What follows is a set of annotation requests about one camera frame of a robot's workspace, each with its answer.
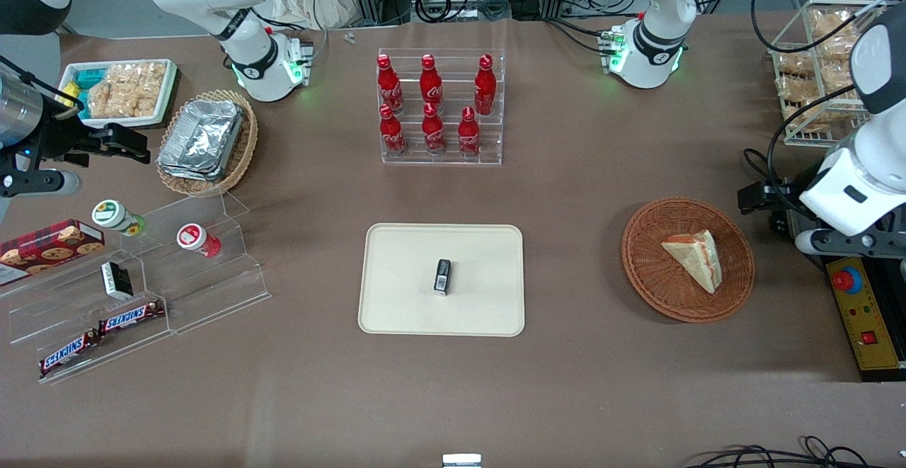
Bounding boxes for clear acrylic bottle rack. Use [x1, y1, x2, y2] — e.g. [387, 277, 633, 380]
[377, 48, 508, 167]

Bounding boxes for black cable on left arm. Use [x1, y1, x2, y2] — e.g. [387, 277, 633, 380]
[750, 0, 887, 55]

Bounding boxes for round brown wicker basket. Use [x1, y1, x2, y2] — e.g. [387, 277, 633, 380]
[621, 197, 756, 324]

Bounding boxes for green lid cup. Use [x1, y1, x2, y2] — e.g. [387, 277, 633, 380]
[91, 199, 147, 237]

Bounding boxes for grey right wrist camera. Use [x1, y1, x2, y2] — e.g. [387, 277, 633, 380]
[0, 169, 83, 198]

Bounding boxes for black cable by appliance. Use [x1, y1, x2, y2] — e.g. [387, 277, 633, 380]
[742, 84, 873, 219]

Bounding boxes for red lid cup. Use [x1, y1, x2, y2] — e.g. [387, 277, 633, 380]
[176, 222, 222, 259]

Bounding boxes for triangular sandwich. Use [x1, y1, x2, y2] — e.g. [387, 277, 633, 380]
[660, 229, 723, 295]

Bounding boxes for bagged pastry snack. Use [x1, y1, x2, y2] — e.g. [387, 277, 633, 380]
[821, 60, 859, 91]
[776, 74, 820, 102]
[778, 52, 816, 77]
[781, 102, 844, 133]
[814, 33, 861, 63]
[810, 10, 861, 38]

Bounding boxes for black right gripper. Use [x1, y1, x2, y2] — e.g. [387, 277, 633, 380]
[28, 120, 152, 168]

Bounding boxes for oval light wicker basket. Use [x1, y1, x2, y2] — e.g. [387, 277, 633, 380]
[156, 89, 260, 198]

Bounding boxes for red cola bottle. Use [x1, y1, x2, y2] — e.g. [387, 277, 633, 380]
[419, 54, 445, 112]
[474, 54, 498, 117]
[379, 103, 408, 158]
[377, 54, 405, 115]
[457, 105, 483, 159]
[421, 102, 447, 156]

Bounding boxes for snickers chocolate bar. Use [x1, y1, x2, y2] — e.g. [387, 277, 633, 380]
[38, 331, 102, 377]
[97, 300, 166, 335]

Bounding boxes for white wire rack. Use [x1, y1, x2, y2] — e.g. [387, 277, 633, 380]
[769, 0, 887, 148]

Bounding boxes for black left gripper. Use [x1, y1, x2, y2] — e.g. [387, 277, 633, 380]
[738, 179, 801, 216]

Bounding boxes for black cable bundle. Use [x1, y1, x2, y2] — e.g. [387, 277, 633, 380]
[685, 435, 906, 468]

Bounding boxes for stacked aluminium foil trays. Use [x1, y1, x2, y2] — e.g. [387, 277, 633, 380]
[156, 98, 246, 183]

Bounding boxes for black and white small box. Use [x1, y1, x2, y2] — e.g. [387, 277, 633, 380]
[101, 261, 134, 300]

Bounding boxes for beige plastic tray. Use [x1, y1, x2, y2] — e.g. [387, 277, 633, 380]
[357, 223, 526, 338]

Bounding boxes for white rectangular snack tray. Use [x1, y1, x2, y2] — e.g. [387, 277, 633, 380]
[57, 59, 179, 130]

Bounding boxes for bagged rice crackers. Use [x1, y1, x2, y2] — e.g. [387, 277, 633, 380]
[86, 62, 168, 120]

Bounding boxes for black appliance frame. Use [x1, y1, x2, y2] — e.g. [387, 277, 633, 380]
[770, 210, 906, 384]

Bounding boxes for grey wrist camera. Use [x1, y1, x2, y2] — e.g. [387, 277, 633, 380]
[794, 229, 906, 258]
[0, 169, 83, 198]

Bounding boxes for red plaid cookie box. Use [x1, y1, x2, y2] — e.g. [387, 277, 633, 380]
[0, 219, 106, 286]

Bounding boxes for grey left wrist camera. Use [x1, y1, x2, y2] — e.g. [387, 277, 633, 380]
[794, 229, 906, 258]

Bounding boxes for yellow emergency stop control box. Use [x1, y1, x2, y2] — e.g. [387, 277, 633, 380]
[826, 256, 902, 372]

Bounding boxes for clear acrylic stepped shelf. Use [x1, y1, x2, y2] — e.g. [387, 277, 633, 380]
[0, 190, 273, 385]

